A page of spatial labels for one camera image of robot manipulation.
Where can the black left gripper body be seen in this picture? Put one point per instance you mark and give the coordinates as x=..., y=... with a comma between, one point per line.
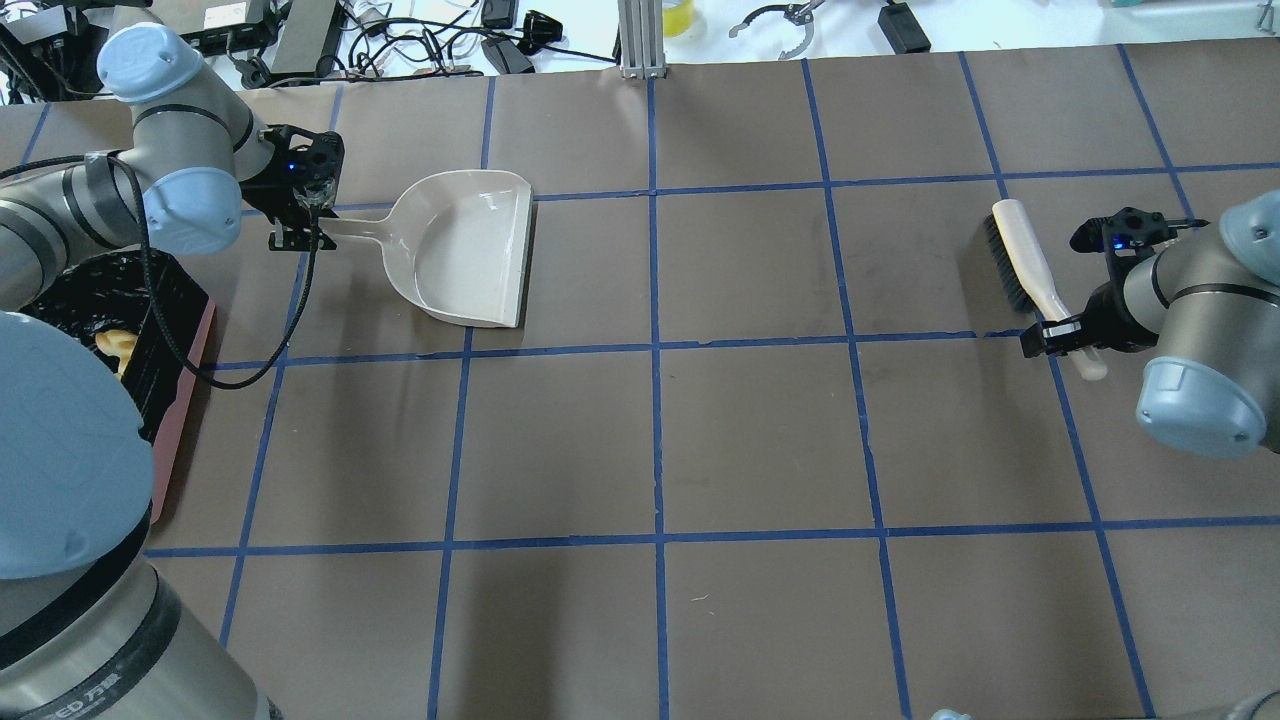
x=272, y=187

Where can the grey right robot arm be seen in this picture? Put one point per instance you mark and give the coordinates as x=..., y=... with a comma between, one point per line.
x=1174, y=410

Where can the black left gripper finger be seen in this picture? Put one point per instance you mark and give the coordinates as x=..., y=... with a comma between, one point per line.
x=285, y=239

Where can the beige hand brush black bristles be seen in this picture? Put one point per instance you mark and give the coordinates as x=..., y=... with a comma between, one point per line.
x=1027, y=278

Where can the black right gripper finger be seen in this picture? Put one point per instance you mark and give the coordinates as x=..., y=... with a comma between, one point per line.
x=1054, y=338

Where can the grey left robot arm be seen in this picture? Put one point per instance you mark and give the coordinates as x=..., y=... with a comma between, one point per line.
x=91, y=629

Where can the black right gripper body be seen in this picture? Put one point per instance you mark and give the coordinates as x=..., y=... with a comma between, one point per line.
x=1108, y=312

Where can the bin with black bag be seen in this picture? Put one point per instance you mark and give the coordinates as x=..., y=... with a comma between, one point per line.
x=119, y=290

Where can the pale curved melon rind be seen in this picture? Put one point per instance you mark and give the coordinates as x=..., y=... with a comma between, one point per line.
x=119, y=344

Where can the beige plastic dustpan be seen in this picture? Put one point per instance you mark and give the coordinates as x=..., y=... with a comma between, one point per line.
x=456, y=244

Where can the aluminium frame post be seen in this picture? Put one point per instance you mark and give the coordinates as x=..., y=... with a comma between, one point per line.
x=640, y=31

